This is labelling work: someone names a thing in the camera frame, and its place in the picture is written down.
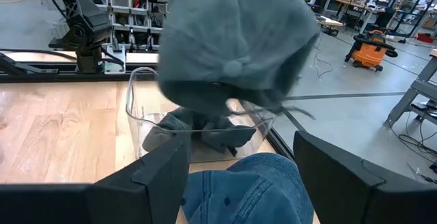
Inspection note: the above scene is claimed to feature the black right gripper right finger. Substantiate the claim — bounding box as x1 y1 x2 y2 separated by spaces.
292 130 437 224

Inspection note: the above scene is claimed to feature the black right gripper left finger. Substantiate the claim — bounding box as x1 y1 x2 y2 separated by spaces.
0 133 191 224

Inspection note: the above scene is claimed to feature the blue denim hat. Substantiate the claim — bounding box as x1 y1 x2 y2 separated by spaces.
180 152 315 224

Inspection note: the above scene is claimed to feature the clear plastic container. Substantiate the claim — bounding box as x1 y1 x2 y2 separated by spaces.
124 66 276 160

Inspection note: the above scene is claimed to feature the grey leg wooden workbench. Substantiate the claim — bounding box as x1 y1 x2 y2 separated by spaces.
384 48 437 129

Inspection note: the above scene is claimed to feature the orange shop vacuum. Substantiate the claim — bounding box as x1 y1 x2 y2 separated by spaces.
344 29 399 72

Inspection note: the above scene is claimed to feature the red box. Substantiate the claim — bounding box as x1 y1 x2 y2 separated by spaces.
416 32 436 44

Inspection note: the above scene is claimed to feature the long wooden top workbench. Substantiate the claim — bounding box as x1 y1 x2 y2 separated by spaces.
315 14 344 36

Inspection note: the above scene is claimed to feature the small wooden top workbench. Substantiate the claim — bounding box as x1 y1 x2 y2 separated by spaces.
336 0 382 33

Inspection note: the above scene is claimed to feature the parts bin rack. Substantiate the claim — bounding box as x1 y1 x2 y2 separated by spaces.
77 0 169 51

